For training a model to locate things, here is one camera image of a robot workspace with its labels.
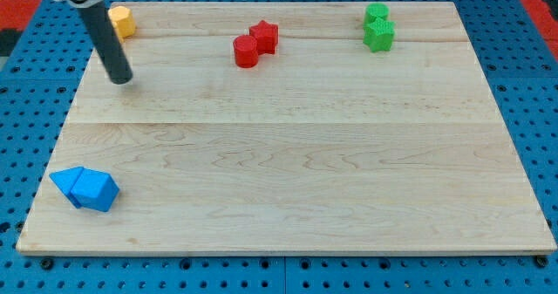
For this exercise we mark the blue cube block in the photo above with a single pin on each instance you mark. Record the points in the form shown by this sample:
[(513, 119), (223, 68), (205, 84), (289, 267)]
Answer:
[(94, 190)]

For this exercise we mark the green cylinder block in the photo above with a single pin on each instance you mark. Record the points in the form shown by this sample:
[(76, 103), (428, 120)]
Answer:
[(374, 11)]

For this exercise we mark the red cylinder block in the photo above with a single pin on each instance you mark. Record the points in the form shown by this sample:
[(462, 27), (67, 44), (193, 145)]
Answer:
[(245, 51)]

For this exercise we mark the green star block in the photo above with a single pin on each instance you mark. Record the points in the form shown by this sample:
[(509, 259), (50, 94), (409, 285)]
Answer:
[(379, 35)]

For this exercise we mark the wooden board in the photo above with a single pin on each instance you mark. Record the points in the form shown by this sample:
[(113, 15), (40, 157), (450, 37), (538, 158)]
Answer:
[(322, 149)]

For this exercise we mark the blue triangle block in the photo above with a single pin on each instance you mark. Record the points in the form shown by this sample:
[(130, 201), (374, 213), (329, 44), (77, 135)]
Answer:
[(65, 181)]

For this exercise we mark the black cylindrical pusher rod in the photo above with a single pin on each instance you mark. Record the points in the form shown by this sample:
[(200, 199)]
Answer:
[(106, 42)]

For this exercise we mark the yellow hexagon block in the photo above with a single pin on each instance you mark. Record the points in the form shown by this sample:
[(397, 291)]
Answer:
[(122, 21)]

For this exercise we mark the red star block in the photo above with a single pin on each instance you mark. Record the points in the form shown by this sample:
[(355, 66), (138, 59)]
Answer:
[(266, 36)]

